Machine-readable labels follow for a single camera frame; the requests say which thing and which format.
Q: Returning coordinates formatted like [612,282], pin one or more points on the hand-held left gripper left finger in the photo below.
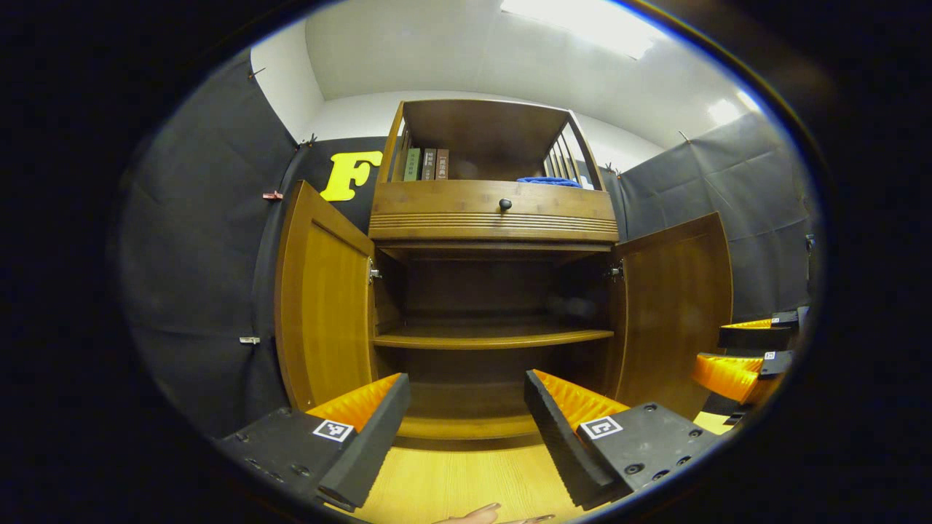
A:
[375,437]

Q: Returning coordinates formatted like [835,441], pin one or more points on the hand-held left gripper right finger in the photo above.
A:
[561,444]

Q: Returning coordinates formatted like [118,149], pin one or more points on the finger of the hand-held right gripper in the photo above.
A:
[728,372]
[753,338]

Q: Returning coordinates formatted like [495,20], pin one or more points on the wooden cabinet door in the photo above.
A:
[328,306]
[670,313]

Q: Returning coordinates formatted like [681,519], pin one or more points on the wooden cabinet shelf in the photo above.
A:
[495,338]

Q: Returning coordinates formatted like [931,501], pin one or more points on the metal door hinge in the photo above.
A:
[374,274]
[616,272]

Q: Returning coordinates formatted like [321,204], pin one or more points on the small ceiling light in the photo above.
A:
[732,109]

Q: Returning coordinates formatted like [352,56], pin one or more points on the wooden drawer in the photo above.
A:
[437,207]

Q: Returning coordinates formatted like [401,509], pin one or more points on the black backdrop cloth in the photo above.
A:
[196,255]

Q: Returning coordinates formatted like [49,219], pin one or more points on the blue cloth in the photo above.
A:
[550,182]

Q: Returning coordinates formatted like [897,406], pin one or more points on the reddish brown book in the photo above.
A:
[442,164]

